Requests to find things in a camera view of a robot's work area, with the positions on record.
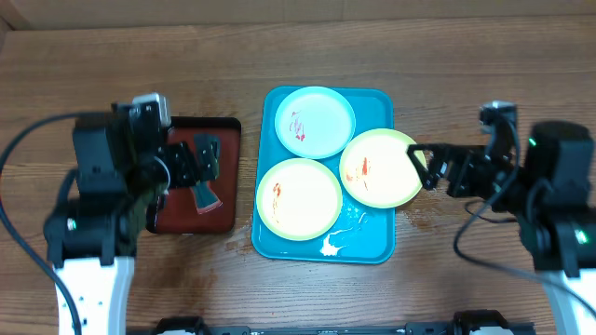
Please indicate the light blue plate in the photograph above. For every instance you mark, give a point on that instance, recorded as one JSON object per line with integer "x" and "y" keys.
{"x": 315, "y": 122}

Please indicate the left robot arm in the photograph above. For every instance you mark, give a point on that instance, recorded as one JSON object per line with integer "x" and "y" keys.
{"x": 124, "y": 166}

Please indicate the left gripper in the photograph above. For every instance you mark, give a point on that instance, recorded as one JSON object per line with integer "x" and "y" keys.
{"x": 186, "y": 175}

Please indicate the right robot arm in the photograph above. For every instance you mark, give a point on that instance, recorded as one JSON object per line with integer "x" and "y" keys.
{"x": 547, "y": 192}

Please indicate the dark green sponge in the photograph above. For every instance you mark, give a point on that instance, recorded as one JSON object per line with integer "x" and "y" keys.
{"x": 206, "y": 200}

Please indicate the black tray with red liquid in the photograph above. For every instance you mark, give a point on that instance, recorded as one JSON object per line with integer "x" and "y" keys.
{"x": 175, "y": 212}

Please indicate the teal plastic tray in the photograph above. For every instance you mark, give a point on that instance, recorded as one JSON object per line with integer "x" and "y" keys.
{"x": 361, "y": 234}

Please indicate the yellow-green plate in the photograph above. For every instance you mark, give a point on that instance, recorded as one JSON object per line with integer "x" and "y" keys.
{"x": 376, "y": 170}
{"x": 299, "y": 199}

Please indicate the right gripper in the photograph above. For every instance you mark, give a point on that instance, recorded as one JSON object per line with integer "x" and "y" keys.
{"x": 453, "y": 168}

